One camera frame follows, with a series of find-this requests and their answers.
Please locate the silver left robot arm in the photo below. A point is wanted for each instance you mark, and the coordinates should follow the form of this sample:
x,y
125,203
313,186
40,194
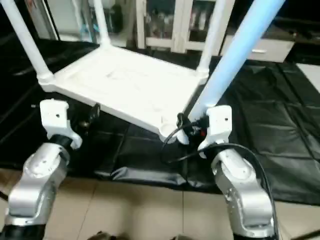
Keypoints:
x,y
37,180

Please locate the white drawer unit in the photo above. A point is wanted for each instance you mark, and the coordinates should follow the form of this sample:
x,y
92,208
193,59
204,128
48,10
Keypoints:
x,y
265,50

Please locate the white plastic table top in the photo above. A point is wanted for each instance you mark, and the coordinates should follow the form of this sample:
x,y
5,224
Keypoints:
x,y
120,82

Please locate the white plastic table leg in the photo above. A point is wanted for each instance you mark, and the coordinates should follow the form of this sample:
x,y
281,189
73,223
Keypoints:
x,y
102,22
240,50
215,35
25,40

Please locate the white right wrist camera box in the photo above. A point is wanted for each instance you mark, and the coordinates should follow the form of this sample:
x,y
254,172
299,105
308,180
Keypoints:
x,y
220,122

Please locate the white glass door cabinet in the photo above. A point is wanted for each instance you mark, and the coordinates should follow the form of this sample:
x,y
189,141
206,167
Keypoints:
x,y
180,22

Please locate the black table mat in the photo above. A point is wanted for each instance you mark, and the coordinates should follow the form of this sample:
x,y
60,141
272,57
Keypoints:
x,y
295,125

